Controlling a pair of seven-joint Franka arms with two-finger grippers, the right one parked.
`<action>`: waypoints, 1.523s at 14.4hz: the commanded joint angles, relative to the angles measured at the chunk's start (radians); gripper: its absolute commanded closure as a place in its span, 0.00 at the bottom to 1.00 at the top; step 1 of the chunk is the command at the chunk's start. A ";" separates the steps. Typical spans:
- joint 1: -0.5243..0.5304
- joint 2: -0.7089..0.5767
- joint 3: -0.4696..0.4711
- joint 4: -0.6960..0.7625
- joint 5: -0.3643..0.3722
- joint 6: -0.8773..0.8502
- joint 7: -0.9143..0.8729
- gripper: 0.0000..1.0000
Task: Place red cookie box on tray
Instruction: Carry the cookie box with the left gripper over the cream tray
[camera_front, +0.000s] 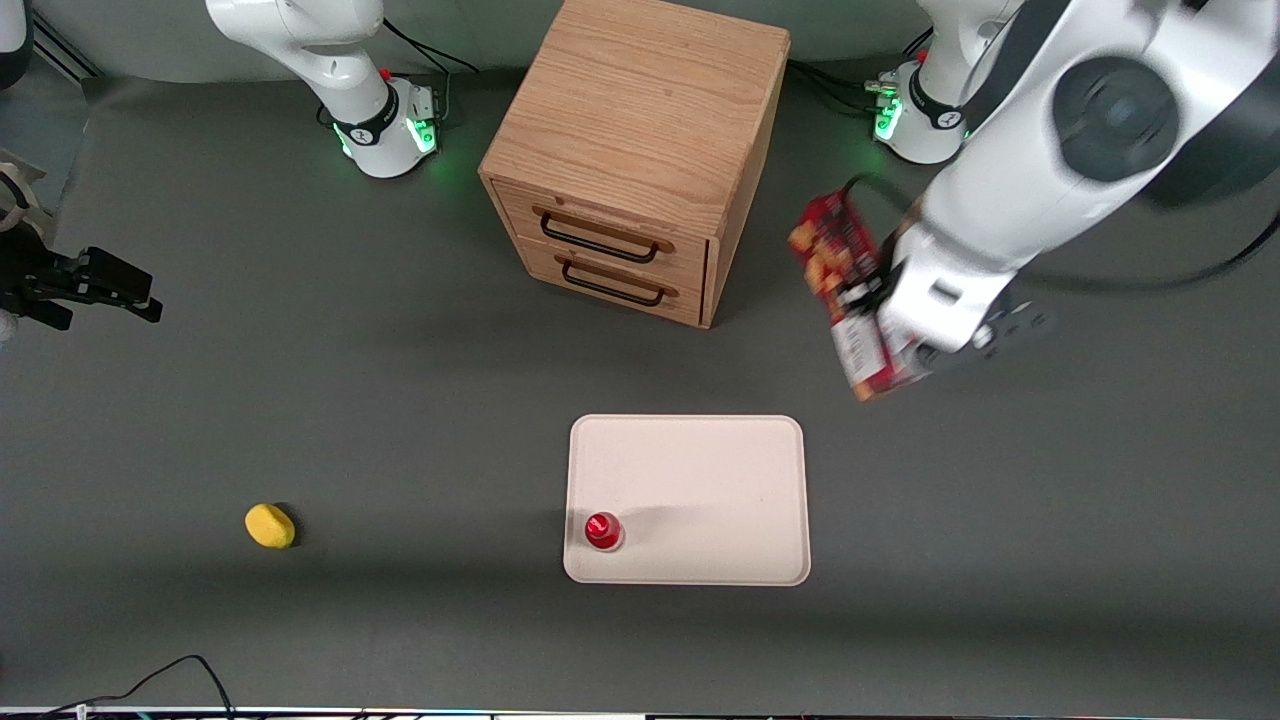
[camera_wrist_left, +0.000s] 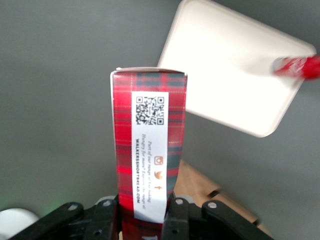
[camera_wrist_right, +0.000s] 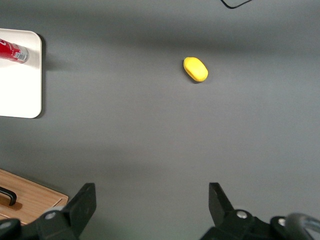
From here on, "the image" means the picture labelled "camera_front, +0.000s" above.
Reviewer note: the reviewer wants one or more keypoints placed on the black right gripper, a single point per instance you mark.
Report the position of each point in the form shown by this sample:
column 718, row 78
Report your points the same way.
column 30, row 277

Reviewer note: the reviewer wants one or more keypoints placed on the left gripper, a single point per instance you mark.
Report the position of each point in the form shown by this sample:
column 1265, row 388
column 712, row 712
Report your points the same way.
column 884, row 268

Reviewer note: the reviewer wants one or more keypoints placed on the red cookie box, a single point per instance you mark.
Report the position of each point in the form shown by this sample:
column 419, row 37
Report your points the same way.
column 835, row 250

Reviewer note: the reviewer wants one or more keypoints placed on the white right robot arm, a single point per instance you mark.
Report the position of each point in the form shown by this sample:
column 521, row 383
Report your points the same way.
column 340, row 60

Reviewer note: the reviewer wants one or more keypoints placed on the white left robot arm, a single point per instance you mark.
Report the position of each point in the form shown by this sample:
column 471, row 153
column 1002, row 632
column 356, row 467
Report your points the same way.
column 1050, row 150

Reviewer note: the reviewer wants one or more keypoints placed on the cream plastic tray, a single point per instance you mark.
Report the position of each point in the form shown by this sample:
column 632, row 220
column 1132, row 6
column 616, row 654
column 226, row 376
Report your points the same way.
column 700, row 490

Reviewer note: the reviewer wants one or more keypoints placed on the wooden drawer front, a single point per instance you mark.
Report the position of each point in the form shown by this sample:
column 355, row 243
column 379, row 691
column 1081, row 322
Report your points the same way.
column 690, row 295
column 620, row 222

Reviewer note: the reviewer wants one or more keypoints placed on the wooden two-drawer cabinet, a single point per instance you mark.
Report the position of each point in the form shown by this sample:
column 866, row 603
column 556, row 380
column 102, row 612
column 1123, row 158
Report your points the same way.
column 640, row 110

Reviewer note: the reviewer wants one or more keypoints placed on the small red cup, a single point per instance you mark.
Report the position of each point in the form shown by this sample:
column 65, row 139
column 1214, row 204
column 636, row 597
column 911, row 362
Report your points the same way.
column 603, row 531

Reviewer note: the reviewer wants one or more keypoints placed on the pale right wrist camera mount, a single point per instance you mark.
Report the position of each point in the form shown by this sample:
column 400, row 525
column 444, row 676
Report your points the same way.
column 18, row 195

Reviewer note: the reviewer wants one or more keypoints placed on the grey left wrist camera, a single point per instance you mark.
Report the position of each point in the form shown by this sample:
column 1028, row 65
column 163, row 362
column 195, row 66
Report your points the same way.
column 1010, row 322

